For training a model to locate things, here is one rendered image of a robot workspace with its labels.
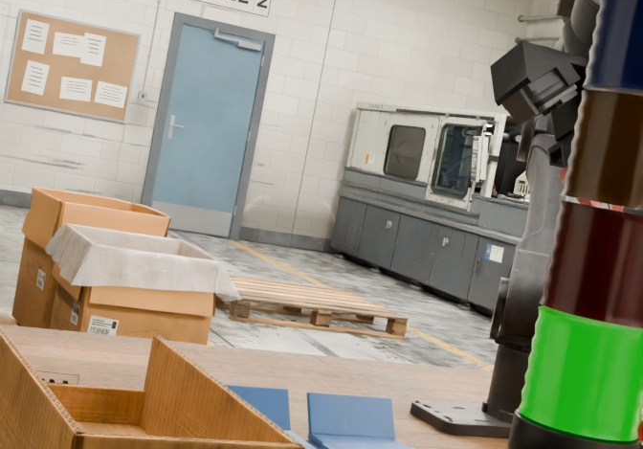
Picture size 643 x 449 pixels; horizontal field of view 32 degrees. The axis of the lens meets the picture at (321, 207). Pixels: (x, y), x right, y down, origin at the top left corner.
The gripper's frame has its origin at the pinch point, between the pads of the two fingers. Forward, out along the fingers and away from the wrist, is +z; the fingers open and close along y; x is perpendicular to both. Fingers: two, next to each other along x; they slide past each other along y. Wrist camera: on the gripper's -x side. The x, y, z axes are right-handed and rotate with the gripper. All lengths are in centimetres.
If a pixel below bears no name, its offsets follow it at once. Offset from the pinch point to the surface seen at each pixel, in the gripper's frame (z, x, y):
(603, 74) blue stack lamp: 16, -41, 39
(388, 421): 14.6, -19.1, -8.4
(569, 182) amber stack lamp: 19, -41, 36
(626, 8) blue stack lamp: 14, -41, 40
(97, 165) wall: -471, 253, -927
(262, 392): 13.0, -29.0, -8.8
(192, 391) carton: 14.6, -36.1, -4.6
